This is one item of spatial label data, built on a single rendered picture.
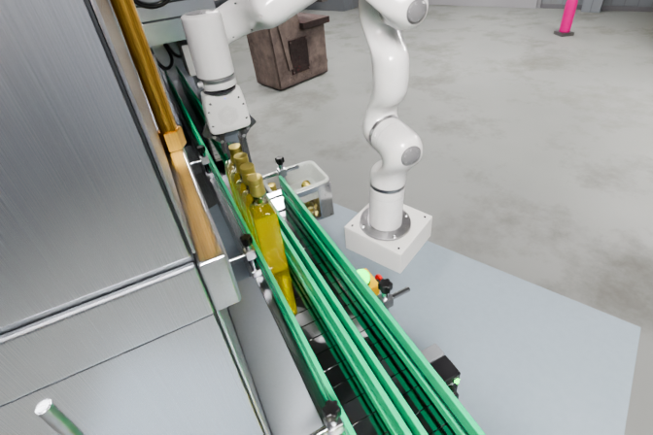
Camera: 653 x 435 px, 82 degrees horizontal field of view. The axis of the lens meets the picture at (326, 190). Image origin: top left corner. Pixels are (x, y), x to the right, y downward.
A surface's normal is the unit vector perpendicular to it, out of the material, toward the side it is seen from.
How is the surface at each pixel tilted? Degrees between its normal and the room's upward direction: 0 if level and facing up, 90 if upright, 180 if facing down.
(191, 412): 90
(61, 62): 90
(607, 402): 0
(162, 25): 90
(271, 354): 0
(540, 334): 0
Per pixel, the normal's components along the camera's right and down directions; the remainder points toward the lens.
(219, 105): 0.40, 0.47
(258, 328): -0.09, -0.81
